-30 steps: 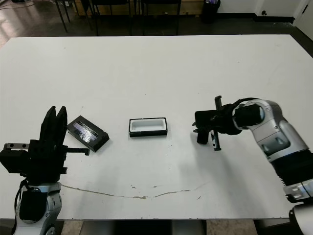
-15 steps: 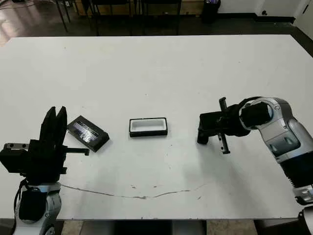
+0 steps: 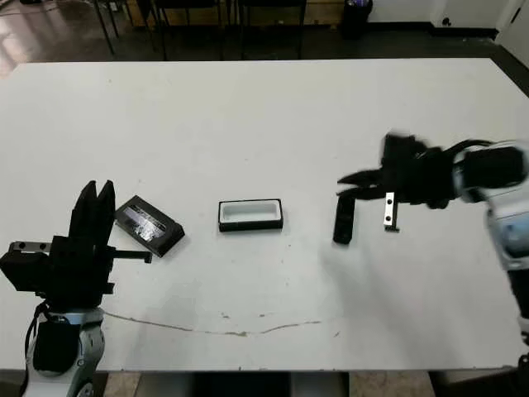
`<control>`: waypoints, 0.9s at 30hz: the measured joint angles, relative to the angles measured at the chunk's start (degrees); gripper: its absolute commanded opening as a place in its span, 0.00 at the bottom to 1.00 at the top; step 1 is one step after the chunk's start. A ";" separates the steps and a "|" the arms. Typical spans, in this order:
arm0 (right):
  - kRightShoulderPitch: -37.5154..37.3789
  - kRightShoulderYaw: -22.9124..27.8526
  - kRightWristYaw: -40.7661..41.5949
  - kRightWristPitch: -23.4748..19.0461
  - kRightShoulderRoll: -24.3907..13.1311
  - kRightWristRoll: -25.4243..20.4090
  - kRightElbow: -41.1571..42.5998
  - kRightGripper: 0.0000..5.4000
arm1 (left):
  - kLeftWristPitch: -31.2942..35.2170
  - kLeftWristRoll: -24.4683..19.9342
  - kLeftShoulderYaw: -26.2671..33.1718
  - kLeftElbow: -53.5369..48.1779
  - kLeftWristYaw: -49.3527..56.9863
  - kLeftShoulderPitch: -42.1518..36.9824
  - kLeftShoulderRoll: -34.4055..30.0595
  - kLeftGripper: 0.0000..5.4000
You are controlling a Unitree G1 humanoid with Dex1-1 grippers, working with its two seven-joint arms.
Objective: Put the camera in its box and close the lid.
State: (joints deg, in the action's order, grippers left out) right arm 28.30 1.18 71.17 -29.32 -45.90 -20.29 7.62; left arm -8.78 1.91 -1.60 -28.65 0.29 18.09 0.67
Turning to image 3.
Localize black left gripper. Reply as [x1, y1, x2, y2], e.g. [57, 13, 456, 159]
[7, 179, 153, 310]

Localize robot lower body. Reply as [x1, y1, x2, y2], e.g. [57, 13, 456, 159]
[136, 371, 352, 397]

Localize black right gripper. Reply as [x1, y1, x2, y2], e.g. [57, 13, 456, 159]
[336, 151, 455, 232]

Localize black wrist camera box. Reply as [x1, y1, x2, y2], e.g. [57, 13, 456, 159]
[0, 250, 53, 293]
[382, 132, 429, 166]

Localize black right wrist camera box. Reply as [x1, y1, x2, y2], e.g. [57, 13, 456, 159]
[382, 132, 429, 166]

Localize wooden crate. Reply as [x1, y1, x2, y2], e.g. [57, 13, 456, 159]
[123, 0, 157, 22]
[305, 0, 345, 24]

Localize glossy black box lid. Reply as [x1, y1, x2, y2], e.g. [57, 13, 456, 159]
[113, 195, 186, 260]

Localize grey chair black legs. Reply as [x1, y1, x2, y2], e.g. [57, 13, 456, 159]
[93, 0, 117, 57]

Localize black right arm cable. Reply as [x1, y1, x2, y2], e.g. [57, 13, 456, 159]
[444, 139, 497, 156]

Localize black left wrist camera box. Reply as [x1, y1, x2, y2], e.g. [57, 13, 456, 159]
[0, 250, 53, 293]

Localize black trash bin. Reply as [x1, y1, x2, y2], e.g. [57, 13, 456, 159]
[341, 0, 374, 41]

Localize black box white inlay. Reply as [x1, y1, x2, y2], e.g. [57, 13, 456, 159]
[217, 197, 285, 233]

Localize white door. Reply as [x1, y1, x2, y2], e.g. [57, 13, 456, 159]
[495, 0, 529, 45]

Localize black camera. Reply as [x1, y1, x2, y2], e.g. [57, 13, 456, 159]
[332, 194, 357, 245]

